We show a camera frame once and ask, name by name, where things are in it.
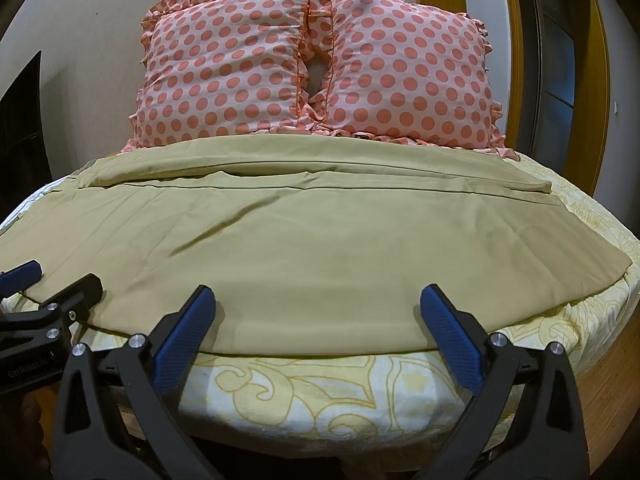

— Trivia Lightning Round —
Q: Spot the olive green sheet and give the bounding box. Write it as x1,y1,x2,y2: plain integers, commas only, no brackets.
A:
0,136,632,357

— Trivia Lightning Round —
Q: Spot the bed with yellow patterned sheet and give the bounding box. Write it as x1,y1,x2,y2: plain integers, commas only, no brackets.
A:
0,152,640,463

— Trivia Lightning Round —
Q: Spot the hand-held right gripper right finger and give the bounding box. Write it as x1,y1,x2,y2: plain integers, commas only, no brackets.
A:
420,284,587,480

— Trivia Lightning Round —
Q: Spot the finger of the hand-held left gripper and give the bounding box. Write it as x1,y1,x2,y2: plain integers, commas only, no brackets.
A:
0,260,43,300
0,273,104,348

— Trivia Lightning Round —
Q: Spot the wooden door frame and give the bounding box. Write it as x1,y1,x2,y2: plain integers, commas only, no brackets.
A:
413,0,612,198

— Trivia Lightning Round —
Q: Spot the dark glass door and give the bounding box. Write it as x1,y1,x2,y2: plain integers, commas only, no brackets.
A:
514,0,593,181

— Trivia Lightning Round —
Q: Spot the pink polka dot pillow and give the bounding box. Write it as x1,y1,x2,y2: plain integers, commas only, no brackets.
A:
120,0,332,155
299,0,522,162

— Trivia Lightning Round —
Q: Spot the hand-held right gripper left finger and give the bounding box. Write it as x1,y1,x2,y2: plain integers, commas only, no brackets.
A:
52,285,217,480

